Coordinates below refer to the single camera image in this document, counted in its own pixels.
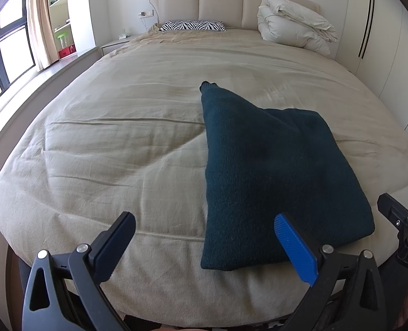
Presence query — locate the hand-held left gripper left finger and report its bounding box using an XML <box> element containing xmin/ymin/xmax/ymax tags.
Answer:
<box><xmin>22</xmin><ymin>211</ymin><xmax>136</xmax><ymax>331</ymax></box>

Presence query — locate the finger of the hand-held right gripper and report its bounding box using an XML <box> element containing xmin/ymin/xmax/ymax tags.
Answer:
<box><xmin>377</xmin><ymin>193</ymin><xmax>408</xmax><ymax>230</ymax></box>

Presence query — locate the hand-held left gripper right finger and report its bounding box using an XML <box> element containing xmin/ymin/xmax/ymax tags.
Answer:
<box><xmin>274</xmin><ymin>213</ymin><xmax>389</xmax><ymax>331</ymax></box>

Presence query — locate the dark green knit sweater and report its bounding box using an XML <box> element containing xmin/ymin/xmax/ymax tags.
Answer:
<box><xmin>200</xmin><ymin>81</ymin><xmax>376</xmax><ymax>271</ymax></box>

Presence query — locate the bed with beige cover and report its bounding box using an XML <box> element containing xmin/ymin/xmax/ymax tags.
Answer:
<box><xmin>0</xmin><ymin>29</ymin><xmax>408</xmax><ymax>328</ymax></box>

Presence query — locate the white wardrobe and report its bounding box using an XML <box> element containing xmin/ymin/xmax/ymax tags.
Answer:
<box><xmin>335</xmin><ymin>0</ymin><xmax>408</xmax><ymax>132</ymax></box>

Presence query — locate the beige nightstand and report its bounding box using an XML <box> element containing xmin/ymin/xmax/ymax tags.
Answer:
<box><xmin>100</xmin><ymin>34</ymin><xmax>139</xmax><ymax>56</ymax></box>

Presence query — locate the folded white duvet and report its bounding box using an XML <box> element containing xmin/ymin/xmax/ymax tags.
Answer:
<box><xmin>257</xmin><ymin>0</ymin><xmax>339</xmax><ymax>56</ymax></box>

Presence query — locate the black framed window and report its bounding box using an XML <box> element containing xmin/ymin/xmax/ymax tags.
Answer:
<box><xmin>0</xmin><ymin>0</ymin><xmax>35</xmax><ymax>111</ymax></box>

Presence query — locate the zebra print pillow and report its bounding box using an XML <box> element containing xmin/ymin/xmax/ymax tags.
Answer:
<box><xmin>159</xmin><ymin>20</ymin><xmax>226</xmax><ymax>32</ymax></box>

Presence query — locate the beige curtain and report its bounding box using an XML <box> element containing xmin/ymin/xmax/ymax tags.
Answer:
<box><xmin>26</xmin><ymin>0</ymin><xmax>58</xmax><ymax>73</ymax></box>

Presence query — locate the beige padded headboard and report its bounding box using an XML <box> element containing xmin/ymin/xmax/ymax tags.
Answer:
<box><xmin>150</xmin><ymin>0</ymin><xmax>321</xmax><ymax>31</ymax></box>

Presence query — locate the long black wardrobe handle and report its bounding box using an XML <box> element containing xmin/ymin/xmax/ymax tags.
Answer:
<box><xmin>358</xmin><ymin>0</ymin><xmax>372</xmax><ymax>58</ymax></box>
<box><xmin>362</xmin><ymin>0</ymin><xmax>376</xmax><ymax>59</ymax></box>

